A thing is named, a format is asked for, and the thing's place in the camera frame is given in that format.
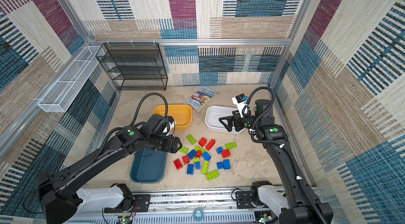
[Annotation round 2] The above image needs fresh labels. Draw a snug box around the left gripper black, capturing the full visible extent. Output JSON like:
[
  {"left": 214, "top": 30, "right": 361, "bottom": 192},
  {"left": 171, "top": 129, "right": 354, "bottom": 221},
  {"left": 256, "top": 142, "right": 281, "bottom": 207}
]
[{"left": 148, "top": 135, "right": 185, "bottom": 153}]

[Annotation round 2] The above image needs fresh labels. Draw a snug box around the small green lego brick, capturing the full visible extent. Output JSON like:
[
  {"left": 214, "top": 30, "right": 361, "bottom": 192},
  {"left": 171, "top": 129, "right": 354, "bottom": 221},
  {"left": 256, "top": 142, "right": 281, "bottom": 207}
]
[{"left": 180, "top": 146, "right": 189, "bottom": 154}]

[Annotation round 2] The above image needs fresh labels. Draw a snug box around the green long lego brick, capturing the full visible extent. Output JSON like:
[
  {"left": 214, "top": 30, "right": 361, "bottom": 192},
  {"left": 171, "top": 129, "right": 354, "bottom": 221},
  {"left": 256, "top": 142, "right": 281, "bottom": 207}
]
[{"left": 186, "top": 134, "right": 197, "bottom": 145}]

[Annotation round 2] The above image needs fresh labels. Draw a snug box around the red square lego brick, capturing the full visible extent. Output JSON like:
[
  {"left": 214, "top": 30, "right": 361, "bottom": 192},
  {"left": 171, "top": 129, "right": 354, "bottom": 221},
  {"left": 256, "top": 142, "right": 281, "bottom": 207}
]
[{"left": 198, "top": 137, "right": 207, "bottom": 148}]

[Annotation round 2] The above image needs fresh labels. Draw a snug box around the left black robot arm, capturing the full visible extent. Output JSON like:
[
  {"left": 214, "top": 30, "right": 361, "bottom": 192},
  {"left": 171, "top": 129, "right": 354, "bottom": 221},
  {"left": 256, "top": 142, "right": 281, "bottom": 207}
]
[{"left": 35, "top": 110, "right": 182, "bottom": 224}]

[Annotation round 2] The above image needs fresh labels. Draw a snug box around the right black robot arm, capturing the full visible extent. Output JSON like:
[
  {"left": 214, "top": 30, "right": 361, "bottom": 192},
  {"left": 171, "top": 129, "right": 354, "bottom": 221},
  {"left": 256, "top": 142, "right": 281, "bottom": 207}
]
[{"left": 219, "top": 86, "right": 333, "bottom": 224}]

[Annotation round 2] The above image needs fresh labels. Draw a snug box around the white plastic bin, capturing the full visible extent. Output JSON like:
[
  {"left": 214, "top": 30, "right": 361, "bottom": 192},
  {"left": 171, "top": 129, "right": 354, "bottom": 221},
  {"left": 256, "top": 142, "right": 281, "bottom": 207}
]
[{"left": 205, "top": 105, "right": 244, "bottom": 135}]

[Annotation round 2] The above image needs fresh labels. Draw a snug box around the green long centre brick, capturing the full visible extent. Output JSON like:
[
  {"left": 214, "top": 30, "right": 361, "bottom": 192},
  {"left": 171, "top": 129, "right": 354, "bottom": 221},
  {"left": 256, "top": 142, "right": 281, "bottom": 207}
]
[{"left": 194, "top": 145, "right": 206, "bottom": 154}]

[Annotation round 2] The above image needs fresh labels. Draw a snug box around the green lego brick right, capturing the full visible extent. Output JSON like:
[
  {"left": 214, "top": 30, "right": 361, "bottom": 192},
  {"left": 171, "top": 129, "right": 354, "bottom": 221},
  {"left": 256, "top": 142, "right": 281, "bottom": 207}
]
[{"left": 225, "top": 142, "right": 237, "bottom": 150}]

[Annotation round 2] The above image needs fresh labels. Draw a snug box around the small red centre brick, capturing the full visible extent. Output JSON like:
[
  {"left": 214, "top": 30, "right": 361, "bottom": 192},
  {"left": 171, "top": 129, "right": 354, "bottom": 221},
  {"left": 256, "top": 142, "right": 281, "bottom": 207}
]
[{"left": 196, "top": 150, "right": 203, "bottom": 158}]

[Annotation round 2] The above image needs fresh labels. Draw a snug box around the dark teal plastic bin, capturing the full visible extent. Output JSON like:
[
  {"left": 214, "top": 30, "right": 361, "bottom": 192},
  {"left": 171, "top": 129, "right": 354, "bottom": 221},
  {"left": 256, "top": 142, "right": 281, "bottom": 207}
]
[{"left": 130, "top": 148, "right": 168, "bottom": 183}]

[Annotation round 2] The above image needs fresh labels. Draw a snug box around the yellow plastic bin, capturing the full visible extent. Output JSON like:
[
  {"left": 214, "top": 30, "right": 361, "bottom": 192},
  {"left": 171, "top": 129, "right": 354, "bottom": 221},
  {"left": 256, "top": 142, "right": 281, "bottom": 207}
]
[{"left": 168, "top": 104, "right": 193, "bottom": 130}]

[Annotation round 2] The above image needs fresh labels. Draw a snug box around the small blue lego brick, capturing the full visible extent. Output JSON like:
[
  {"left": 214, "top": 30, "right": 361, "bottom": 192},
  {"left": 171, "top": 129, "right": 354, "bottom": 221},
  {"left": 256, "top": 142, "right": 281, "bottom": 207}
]
[{"left": 216, "top": 147, "right": 223, "bottom": 154}]

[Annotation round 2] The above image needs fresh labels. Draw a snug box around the small blue brick lower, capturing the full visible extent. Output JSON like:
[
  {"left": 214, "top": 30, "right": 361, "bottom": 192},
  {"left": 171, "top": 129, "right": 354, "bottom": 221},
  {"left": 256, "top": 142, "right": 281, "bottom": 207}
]
[{"left": 194, "top": 161, "right": 201, "bottom": 170}]

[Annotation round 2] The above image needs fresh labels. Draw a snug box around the red lego brick right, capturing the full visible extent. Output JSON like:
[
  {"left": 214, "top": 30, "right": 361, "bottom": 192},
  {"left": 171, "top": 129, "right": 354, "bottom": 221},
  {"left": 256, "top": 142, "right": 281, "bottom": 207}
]
[{"left": 221, "top": 149, "right": 231, "bottom": 159}]

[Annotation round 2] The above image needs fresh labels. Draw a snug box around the red long lego brick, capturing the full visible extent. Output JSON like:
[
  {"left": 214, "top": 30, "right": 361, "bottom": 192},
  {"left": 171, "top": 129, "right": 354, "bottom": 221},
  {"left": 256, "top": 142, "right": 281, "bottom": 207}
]
[{"left": 205, "top": 139, "right": 216, "bottom": 151}]

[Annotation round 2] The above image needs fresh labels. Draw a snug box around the paperback children's book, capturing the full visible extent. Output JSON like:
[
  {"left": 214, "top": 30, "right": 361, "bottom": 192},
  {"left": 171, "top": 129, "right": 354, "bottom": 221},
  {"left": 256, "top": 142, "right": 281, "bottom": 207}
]
[{"left": 186, "top": 86, "right": 217, "bottom": 111}]

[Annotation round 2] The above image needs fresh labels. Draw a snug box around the green upright long brick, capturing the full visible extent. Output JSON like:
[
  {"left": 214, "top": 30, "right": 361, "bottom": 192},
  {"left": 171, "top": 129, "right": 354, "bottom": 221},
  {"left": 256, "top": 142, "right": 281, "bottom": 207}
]
[{"left": 201, "top": 161, "right": 209, "bottom": 174}]

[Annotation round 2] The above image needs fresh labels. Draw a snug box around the blue tall brick lower-right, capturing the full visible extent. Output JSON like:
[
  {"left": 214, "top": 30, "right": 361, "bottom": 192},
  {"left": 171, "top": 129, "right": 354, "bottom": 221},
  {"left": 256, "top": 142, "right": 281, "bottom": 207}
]
[{"left": 223, "top": 159, "right": 231, "bottom": 170}]

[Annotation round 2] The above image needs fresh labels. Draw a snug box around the blue brick lower-right small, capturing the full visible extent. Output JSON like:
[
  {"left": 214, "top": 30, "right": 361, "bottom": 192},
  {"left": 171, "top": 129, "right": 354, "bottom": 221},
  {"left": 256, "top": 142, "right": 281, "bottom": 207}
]
[{"left": 216, "top": 162, "right": 224, "bottom": 170}]

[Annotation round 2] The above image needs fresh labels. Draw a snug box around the green long brick bottom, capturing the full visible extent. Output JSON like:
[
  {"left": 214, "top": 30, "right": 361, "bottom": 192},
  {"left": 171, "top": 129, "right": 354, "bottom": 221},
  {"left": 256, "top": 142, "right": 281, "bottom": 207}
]
[{"left": 205, "top": 170, "right": 219, "bottom": 181}]

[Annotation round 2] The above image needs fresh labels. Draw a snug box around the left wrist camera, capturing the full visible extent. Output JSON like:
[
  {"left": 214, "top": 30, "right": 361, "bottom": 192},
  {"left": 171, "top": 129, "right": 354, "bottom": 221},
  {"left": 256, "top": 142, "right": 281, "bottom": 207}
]
[{"left": 162, "top": 116, "right": 176, "bottom": 136}]

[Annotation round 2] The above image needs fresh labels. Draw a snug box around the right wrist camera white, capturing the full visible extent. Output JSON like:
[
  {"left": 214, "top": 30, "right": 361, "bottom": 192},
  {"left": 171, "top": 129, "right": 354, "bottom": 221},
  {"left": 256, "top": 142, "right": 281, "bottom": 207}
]
[{"left": 232, "top": 93, "right": 251, "bottom": 117}]

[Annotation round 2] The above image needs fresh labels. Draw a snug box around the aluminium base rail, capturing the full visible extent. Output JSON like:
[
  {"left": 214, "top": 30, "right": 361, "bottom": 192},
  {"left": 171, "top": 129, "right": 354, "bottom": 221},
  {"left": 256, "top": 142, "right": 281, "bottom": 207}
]
[{"left": 53, "top": 184, "right": 320, "bottom": 224}]

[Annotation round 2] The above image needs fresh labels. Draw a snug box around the black wire shelf rack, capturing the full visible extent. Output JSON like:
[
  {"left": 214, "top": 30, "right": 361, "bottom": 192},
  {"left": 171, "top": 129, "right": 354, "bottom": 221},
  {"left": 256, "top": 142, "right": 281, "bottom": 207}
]
[{"left": 96, "top": 42, "right": 168, "bottom": 91}]

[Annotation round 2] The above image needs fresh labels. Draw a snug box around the white wire mesh basket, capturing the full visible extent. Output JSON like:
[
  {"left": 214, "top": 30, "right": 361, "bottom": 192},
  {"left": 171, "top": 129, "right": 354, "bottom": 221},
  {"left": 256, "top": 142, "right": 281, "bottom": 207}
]
[{"left": 38, "top": 46, "right": 100, "bottom": 113}]

